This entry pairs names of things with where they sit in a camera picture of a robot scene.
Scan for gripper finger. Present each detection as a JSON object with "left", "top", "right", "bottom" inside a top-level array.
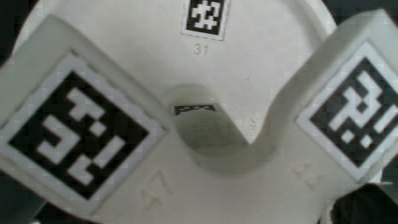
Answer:
[{"left": 331, "top": 183, "right": 398, "bottom": 224}]

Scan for white cylindrical table leg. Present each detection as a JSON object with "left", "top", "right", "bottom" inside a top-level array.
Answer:
[{"left": 162, "top": 84, "right": 249, "bottom": 157}]

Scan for white table base plate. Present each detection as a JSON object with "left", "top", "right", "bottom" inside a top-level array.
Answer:
[{"left": 0, "top": 10, "right": 398, "bottom": 224}]

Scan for white round table top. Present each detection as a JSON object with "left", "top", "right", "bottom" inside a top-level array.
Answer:
[{"left": 16, "top": 0, "right": 336, "bottom": 139}]

